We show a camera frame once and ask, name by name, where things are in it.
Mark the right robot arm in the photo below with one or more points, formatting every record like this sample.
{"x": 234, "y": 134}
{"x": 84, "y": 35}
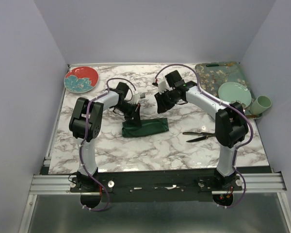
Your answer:
{"x": 231, "y": 125}

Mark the light green cup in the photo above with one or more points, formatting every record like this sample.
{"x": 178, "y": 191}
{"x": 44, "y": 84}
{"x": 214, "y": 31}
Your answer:
{"x": 260, "y": 105}

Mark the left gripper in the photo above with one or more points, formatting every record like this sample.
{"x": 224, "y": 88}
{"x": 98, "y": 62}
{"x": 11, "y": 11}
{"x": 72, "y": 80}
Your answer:
{"x": 135, "y": 115}

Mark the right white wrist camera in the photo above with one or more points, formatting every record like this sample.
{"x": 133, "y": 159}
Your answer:
{"x": 162, "y": 86}

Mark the floral teal serving tray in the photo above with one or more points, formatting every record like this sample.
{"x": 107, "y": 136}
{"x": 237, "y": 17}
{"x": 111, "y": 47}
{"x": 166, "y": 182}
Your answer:
{"x": 213, "y": 75}

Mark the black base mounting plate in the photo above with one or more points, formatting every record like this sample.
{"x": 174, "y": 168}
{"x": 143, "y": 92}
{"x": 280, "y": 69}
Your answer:
{"x": 153, "y": 196}

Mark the red plate with blue flower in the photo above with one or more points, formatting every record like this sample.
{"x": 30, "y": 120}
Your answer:
{"x": 80, "y": 80}

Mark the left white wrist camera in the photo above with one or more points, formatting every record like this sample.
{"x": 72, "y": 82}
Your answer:
{"x": 136, "y": 97}

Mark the aluminium frame rail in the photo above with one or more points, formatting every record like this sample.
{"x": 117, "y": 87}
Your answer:
{"x": 130, "y": 182}

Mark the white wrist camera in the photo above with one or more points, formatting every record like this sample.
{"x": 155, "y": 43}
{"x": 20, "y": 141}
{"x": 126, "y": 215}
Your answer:
{"x": 136, "y": 97}
{"x": 162, "y": 86}

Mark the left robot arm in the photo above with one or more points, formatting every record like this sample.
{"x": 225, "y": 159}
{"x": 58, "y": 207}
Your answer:
{"x": 86, "y": 119}

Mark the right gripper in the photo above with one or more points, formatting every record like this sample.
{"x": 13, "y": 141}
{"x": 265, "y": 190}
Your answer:
{"x": 161, "y": 106}

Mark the light green plate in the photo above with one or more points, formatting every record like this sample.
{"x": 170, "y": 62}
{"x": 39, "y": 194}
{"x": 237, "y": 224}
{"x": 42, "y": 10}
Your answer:
{"x": 235, "y": 92}

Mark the dark green cloth napkin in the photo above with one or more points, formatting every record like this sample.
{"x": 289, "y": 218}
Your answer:
{"x": 144, "y": 127}

